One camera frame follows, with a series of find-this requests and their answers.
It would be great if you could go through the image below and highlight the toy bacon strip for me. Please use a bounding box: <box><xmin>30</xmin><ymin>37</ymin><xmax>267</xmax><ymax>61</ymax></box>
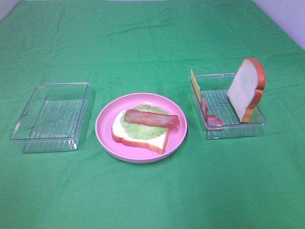
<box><xmin>201</xmin><ymin>94</ymin><xmax>224</xmax><ymax>126</ymax></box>
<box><xmin>124</xmin><ymin>109</ymin><xmax>180</xmax><ymax>128</ymax></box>

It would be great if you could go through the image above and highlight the green toy lettuce leaf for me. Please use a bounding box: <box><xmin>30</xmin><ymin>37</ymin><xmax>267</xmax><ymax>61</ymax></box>
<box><xmin>120</xmin><ymin>104</ymin><xmax>169</xmax><ymax>140</ymax></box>

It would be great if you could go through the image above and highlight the toy bread slice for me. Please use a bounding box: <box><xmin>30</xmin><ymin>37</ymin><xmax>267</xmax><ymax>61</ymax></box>
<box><xmin>112</xmin><ymin>111</ymin><xmax>169</xmax><ymax>154</ymax></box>
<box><xmin>227</xmin><ymin>58</ymin><xmax>266</xmax><ymax>123</ymax></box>

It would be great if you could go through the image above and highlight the yellow toy cheese slice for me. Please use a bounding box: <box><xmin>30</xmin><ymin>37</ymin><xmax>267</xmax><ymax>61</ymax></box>
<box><xmin>191</xmin><ymin>69</ymin><xmax>201</xmax><ymax>101</ymax></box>

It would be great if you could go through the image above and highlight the pink round plate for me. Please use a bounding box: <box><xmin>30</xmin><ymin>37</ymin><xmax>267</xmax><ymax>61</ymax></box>
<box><xmin>95</xmin><ymin>93</ymin><xmax>188</xmax><ymax>164</ymax></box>

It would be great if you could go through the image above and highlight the right clear plastic tray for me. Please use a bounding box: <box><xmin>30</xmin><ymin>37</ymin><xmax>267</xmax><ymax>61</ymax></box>
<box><xmin>189</xmin><ymin>73</ymin><xmax>266</xmax><ymax>140</ymax></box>

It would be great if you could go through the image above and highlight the clear plastic tray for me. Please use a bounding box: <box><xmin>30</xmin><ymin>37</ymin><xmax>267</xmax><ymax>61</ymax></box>
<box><xmin>10</xmin><ymin>83</ymin><xmax>90</xmax><ymax>153</ymax></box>
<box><xmin>189</xmin><ymin>73</ymin><xmax>266</xmax><ymax>140</ymax></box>

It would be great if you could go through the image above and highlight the green tablecloth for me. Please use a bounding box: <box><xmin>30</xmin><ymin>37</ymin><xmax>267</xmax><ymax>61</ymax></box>
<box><xmin>0</xmin><ymin>0</ymin><xmax>305</xmax><ymax>229</ymax></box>

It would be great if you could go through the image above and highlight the left clear plastic tray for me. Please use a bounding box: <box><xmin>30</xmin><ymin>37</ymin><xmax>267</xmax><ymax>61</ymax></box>
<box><xmin>10</xmin><ymin>83</ymin><xmax>90</xmax><ymax>153</ymax></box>

